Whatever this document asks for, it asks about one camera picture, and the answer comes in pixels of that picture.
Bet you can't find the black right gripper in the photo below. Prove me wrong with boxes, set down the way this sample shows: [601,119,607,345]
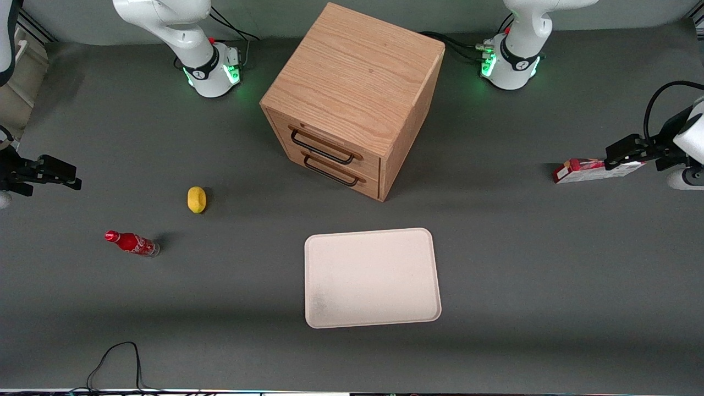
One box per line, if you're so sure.
[0,144,82,197]

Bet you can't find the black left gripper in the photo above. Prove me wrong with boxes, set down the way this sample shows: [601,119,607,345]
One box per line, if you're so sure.
[605,107,695,171]

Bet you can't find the red tartan cookie box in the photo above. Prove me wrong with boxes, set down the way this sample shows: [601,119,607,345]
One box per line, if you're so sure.
[552,158,648,184]

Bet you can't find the cream plastic tray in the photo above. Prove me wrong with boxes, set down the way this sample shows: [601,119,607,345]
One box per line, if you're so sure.
[304,227,442,329]

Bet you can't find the red cola bottle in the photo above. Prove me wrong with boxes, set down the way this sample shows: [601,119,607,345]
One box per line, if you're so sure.
[104,230,161,258]

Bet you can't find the yellow lemon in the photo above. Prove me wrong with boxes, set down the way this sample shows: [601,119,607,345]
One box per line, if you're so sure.
[187,186,207,214]

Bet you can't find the wooden drawer front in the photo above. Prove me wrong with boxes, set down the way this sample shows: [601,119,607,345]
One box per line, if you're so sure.
[273,140,381,200]
[266,109,382,180]

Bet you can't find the wooden drawer cabinet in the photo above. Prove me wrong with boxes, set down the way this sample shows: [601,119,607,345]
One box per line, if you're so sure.
[260,2,446,202]

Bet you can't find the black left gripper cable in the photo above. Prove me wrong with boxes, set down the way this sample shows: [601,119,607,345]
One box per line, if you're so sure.
[645,80,704,149]

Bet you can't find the aluminium frame profile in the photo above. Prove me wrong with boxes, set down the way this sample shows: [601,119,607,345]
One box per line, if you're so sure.
[15,9,57,46]

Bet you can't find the thin black looped cable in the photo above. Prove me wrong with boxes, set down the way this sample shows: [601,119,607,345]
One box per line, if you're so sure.
[69,341,166,394]

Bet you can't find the black left arm base cables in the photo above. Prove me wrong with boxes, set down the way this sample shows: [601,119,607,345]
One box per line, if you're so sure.
[420,12,515,64]

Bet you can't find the black arm base cables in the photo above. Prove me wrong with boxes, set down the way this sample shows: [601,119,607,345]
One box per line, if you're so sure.
[208,4,261,71]
[420,12,515,64]

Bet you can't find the black right arm base cables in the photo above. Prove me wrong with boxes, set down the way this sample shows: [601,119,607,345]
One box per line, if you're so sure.
[208,4,261,71]

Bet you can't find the black metal drawer handle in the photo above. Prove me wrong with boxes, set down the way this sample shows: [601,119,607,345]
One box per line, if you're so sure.
[290,128,356,166]
[304,155,361,188]

